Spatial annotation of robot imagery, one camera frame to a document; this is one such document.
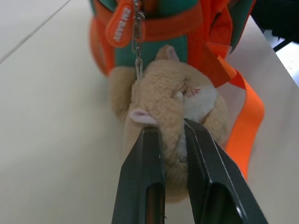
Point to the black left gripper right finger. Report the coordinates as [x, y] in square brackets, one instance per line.
[217, 182]

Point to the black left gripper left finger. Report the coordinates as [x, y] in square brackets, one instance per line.
[137, 177]

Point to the beige plush hamster toy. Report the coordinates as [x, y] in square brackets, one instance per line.
[168, 112]

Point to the orange and teal backpack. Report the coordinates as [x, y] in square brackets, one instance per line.
[163, 35]

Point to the black chair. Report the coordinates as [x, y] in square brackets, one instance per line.
[275, 21]

